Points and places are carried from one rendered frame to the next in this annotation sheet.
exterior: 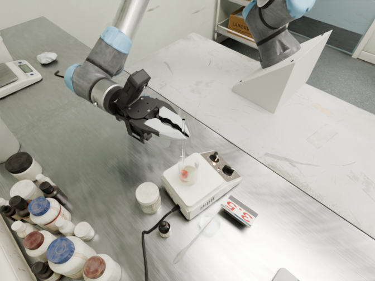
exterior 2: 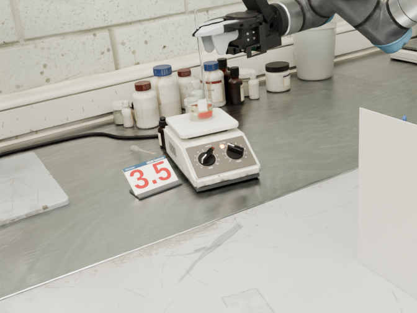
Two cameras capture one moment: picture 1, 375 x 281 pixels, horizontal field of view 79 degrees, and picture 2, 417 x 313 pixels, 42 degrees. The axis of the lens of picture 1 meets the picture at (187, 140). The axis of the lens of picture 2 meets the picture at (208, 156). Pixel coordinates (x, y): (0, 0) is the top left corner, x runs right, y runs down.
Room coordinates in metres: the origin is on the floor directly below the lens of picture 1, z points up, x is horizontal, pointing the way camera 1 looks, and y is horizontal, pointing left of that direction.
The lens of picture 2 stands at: (0.65, -0.98, 1.34)
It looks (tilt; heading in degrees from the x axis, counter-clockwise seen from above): 23 degrees down; 110
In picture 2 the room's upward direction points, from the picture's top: 6 degrees counter-clockwise
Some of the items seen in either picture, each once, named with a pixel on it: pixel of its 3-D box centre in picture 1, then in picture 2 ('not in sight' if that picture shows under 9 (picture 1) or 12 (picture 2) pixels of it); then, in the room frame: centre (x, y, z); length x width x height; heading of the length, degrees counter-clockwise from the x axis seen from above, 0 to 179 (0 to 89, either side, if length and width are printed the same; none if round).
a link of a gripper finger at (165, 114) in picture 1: (174, 127); (219, 40); (0.34, 0.03, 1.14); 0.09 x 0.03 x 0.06; 56
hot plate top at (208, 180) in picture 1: (192, 177); (201, 122); (0.30, -0.01, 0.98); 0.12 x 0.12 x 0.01; 37
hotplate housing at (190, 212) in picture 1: (200, 180); (207, 146); (0.31, -0.03, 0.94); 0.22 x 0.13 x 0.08; 127
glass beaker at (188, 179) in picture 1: (187, 171); (198, 100); (0.29, 0.00, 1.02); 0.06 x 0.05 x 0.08; 148
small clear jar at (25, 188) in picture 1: (28, 194); (244, 82); (0.27, 0.44, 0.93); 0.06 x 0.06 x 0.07
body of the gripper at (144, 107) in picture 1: (134, 112); (254, 30); (0.38, 0.12, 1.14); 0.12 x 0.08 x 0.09; 55
